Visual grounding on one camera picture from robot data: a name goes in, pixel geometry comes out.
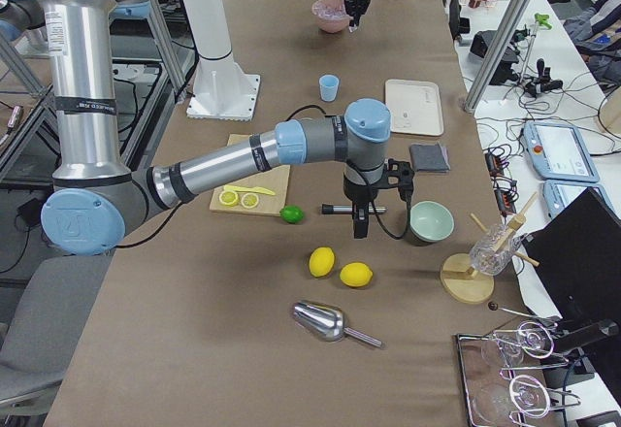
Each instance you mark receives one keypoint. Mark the pink bowl of ice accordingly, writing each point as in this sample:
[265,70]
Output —
[330,15]

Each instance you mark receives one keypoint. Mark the light blue cup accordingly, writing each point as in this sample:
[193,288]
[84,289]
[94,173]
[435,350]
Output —
[328,87]

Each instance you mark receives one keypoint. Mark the steel ice scoop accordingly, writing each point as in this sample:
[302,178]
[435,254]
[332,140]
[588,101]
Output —
[328,323]

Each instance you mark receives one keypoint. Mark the steel muddler black tip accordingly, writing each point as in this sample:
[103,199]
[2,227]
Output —
[345,209]

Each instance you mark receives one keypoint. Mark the yellow lemon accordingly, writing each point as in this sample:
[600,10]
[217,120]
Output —
[321,262]
[356,274]

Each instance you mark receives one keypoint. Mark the green lime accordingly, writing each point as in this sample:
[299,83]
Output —
[291,214]

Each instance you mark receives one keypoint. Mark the mint green bowl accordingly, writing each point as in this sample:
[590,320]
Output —
[431,222]

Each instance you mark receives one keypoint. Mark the wooden cutting board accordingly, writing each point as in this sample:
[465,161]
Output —
[275,180]

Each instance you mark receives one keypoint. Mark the grey folded cloth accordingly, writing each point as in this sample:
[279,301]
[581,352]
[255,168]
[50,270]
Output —
[429,158]

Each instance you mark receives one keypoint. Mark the lemon slice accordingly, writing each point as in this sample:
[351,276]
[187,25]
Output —
[250,200]
[228,198]

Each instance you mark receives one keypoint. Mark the cream rabbit tray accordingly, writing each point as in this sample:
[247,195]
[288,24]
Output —
[415,107]

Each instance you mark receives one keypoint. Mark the wooden glass holder stand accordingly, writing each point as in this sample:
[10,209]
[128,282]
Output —
[462,281]

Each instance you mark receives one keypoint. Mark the yellow plastic knife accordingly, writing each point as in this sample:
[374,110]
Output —
[245,189]

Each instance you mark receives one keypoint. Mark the clear glass on stand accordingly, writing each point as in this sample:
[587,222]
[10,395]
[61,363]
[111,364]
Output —
[491,254]

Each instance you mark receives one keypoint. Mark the teach pendant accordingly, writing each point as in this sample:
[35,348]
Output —
[558,195]
[558,152]

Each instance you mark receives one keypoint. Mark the wine glass on rack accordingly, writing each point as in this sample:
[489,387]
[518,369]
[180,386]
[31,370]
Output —
[510,350]
[522,399]

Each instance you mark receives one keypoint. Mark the black monitor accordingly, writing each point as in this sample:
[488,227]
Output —
[579,260]

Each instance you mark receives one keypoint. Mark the black framed mirror tray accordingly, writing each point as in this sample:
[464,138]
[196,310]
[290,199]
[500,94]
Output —
[475,373]

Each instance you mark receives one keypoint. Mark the grey chair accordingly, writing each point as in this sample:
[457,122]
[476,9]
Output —
[42,337]

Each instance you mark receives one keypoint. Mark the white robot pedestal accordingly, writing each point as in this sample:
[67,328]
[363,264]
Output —
[221,89]

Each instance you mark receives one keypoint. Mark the aluminium frame post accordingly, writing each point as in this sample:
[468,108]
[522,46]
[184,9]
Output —
[514,12]

